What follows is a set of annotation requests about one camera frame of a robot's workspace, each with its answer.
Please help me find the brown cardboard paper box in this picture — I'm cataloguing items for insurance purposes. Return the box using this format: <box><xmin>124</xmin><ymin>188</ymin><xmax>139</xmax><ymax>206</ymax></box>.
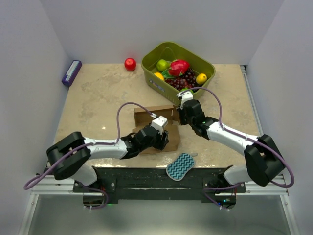
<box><xmin>133</xmin><ymin>105</ymin><xmax>180</xmax><ymax>154</ymax></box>

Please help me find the blue zigzag sponge cloth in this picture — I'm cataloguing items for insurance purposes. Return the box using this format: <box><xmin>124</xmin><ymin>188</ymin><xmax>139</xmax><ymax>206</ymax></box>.
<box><xmin>166</xmin><ymin>153</ymin><xmax>195</xmax><ymax>182</ymax></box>

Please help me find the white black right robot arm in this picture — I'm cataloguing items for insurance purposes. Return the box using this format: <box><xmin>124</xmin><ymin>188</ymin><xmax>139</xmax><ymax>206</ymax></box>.
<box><xmin>177</xmin><ymin>98</ymin><xmax>286</xmax><ymax>192</ymax></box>

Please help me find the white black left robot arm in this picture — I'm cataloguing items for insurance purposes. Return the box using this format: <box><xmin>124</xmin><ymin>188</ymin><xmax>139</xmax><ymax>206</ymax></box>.
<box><xmin>46</xmin><ymin>125</ymin><xmax>169</xmax><ymax>192</ymax></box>

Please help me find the purple rectangular box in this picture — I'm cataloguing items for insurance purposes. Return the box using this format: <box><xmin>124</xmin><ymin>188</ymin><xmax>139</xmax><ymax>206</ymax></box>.
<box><xmin>62</xmin><ymin>60</ymin><xmax>82</xmax><ymax>87</ymax></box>

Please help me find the purple grape bunch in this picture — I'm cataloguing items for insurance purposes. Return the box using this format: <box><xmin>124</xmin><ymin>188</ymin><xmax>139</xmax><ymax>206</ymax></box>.
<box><xmin>165</xmin><ymin>68</ymin><xmax>198</xmax><ymax>91</ymax></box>

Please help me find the yellow lemon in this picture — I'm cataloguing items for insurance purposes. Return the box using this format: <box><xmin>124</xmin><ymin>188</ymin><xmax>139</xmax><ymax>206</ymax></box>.
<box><xmin>196</xmin><ymin>73</ymin><xmax>208</xmax><ymax>85</ymax></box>

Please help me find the orange fruit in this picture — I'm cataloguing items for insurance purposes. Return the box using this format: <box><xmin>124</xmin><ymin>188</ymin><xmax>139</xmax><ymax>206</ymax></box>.
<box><xmin>154</xmin><ymin>72</ymin><xmax>165</xmax><ymax>81</ymax></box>

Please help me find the red dragon fruit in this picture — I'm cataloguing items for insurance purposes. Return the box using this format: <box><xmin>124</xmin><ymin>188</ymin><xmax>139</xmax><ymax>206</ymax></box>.
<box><xmin>168</xmin><ymin>59</ymin><xmax>189</xmax><ymax>77</ymax></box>

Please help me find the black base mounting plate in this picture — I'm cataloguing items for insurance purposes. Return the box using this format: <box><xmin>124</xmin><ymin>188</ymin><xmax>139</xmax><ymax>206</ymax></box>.
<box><xmin>70</xmin><ymin>167</ymin><xmax>246</xmax><ymax>208</ymax></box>

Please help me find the green apple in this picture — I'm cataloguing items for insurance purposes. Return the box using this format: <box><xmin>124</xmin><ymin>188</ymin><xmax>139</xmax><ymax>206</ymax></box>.
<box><xmin>156</xmin><ymin>59</ymin><xmax>170</xmax><ymax>72</ymax></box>

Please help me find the green plastic tub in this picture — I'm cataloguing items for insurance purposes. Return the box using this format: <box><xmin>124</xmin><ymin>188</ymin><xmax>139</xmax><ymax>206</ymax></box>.
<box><xmin>141</xmin><ymin>42</ymin><xmax>216</xmax><ymax>105</ymax></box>

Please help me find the red apple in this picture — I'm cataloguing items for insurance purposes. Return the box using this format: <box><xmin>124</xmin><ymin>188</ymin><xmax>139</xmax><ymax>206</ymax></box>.
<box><xmin>124</xmin><ymin>57</ymin><xmax>136</xmax><ymax>71</ymax></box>

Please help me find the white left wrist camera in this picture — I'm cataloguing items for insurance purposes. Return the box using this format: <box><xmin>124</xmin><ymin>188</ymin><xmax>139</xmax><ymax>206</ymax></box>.
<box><xmin>151</xmin><ymin>116</ymin><xmax>168</xmax><ymax>134</ymax></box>

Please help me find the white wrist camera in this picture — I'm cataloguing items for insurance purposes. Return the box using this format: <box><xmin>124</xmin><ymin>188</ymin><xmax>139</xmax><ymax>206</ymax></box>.
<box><xmin>151</xmin><ymin>116</ymin><xmax>168</xmax><ymax>134</ymax></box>
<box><xmin>177</xmin><ymin>91</ymin><xmax>194</xmax><ymax>109</ymax></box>

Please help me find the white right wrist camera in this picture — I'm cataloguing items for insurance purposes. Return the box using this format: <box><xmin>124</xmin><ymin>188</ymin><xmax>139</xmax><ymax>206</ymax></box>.
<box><xmin>177</xmin><ymin>91</ymin><xmax>194</xmax><ymax>109</ymax></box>

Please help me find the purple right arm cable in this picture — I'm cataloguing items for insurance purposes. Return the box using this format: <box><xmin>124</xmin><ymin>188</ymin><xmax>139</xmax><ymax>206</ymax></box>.
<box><xmin>179</xmin><ymin>87</ymin><xmax>295</xmax><ymax>212</ymax></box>

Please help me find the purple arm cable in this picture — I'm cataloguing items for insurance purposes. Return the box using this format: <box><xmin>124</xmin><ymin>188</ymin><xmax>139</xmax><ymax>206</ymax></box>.
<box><xmin>179</xmin><ymin>87</ymin><xmax>295</xmax><ymax>212</ymax></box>
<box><xmin>23</xmin><ymin>102</ymin><xmax>157</xmax><ymax>209</ymax></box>

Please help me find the aluminium rail frame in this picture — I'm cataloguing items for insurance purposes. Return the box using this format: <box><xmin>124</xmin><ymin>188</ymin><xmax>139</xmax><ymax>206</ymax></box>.
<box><xmin>18</xmin><ymin>64</ymin><xmax>300</xmax><ymax>235</ymax></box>

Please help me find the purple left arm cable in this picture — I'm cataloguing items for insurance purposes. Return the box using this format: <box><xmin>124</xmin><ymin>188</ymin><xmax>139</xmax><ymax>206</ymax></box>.
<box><xmin>23</xmin><ymin>102</ymin><xmax>157</xmax><ymax>209</ymax></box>

